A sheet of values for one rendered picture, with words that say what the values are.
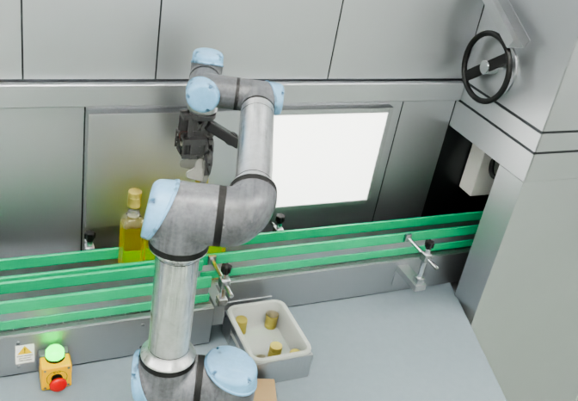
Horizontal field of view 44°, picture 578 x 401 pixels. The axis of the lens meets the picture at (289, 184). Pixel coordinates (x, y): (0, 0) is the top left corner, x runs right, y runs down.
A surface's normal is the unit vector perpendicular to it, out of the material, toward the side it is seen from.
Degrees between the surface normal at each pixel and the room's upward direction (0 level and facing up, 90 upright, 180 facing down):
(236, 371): 7
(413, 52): 90
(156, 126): 90
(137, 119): 90
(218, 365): 7
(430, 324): 0
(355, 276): 90
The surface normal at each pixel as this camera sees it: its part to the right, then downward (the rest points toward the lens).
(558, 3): -0.91, 0.07
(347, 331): 0.16, -0.87
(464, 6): 0.40, 0.50
